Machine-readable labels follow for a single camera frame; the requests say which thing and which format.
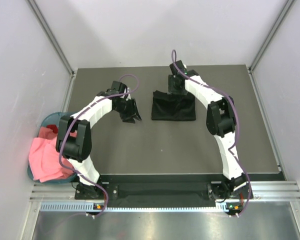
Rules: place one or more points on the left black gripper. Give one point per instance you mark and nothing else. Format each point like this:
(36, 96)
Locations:
(132, 112)

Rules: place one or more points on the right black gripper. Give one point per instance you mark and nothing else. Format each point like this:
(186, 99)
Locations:
(171, 89)

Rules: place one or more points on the black t shirt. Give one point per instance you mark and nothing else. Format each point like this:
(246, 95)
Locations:
(171, 107)

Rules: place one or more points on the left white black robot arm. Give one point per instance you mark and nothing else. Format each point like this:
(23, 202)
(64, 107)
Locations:
(74, 137)

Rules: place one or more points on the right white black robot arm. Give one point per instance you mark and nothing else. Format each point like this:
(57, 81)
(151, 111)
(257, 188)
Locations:
(221, 121)

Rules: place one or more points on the red t shirt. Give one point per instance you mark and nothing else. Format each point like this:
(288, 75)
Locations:
(52, 127)

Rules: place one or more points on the pink t shirt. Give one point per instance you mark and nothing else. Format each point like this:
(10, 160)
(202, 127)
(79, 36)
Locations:
(44, 159)

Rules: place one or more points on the grey slotted cable duct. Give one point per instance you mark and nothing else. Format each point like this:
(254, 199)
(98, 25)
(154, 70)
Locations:
(95, 207)

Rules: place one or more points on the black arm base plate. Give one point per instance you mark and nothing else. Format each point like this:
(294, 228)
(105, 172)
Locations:
(166, 190)

